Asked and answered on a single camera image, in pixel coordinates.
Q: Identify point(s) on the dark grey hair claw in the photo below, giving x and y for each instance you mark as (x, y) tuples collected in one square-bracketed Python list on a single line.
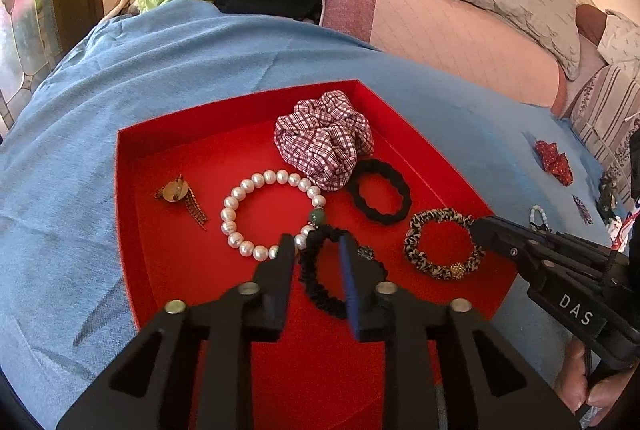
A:
[(607, 200)]

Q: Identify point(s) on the purple rhinestone hair clip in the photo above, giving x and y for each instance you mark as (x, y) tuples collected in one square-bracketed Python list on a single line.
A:
[(582, 209)]

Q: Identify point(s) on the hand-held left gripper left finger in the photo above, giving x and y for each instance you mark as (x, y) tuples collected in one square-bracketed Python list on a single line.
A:
[(281, 270)]

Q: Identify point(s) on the thick black scrunchie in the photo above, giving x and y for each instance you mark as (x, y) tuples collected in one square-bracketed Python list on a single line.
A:
[(380, 200)]

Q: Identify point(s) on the blue blanket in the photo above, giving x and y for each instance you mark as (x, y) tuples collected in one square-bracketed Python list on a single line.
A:
[(60, 160)]

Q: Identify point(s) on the white patterned pillow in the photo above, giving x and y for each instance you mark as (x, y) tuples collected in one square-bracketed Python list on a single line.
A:
[(620, 35)]

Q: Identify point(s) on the gold tassel earring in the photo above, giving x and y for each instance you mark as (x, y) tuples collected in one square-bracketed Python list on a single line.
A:
[(180, 200)]

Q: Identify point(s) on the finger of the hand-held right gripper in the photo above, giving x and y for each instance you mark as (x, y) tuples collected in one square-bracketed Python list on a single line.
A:
[(495, 235), (537, 275)]

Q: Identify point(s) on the striped floral pillow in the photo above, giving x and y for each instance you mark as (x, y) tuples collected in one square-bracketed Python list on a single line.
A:
[(607, 105)]

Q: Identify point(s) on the red polka dot scrunchie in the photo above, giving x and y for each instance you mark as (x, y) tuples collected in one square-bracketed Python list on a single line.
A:
[(552, 157)]

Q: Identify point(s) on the person's right hand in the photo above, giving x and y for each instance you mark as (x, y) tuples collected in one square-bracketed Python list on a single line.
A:
[(577, 385)]

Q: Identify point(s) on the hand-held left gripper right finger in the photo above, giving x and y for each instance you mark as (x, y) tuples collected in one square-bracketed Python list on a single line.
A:
[(350, 282)]

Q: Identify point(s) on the pink quilted cushion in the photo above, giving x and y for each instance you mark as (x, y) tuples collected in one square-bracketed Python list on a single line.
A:
[(450, 30)]

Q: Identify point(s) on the stained glass window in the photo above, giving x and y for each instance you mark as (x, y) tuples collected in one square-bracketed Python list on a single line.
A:
[(20, 40)]

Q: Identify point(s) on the red plaid scrunchie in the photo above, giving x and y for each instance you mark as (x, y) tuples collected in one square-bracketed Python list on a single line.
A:
[(325, 145)]

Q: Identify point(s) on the leopard print scrunchie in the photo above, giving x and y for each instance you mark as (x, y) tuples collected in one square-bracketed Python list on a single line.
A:
[(442, 242)]

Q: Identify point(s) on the red box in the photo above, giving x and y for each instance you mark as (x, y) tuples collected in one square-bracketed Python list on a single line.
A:
[(200, 285)]

